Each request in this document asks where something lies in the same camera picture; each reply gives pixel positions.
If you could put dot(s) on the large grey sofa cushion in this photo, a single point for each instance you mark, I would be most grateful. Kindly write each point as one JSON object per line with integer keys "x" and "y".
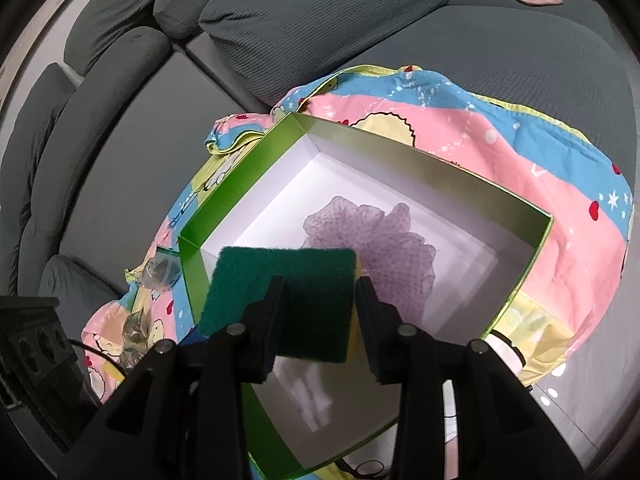
{"x": 320, "y": 5}

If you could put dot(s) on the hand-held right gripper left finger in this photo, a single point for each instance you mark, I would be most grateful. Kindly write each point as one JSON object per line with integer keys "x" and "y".
{"x": 266, "y": 340}

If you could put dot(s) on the purple mesh bath pouf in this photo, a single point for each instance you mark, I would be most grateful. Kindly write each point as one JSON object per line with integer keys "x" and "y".
{"x": 395, "y": 250}

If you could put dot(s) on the green cardboard box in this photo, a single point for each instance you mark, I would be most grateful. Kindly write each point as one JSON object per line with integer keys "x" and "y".
{"x": 450, "y": 280}

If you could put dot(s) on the small grey sofa cushion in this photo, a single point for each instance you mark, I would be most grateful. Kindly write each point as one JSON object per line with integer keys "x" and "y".
{"x": 195, "y": 5}

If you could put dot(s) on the printed cartoon blanket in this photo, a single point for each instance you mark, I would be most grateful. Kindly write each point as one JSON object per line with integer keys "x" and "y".
{"x": 480, "y": 125}

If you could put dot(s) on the grey sofa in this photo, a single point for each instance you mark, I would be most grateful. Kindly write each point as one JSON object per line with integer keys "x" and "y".
{"x": 500, "y": 35}

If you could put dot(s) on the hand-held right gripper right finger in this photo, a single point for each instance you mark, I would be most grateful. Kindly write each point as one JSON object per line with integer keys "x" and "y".
{"x": 372, "y": 345}

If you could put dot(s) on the green scouring sponge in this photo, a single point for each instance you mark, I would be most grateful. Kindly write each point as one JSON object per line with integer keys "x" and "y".
{"x": 310, "y": 305}

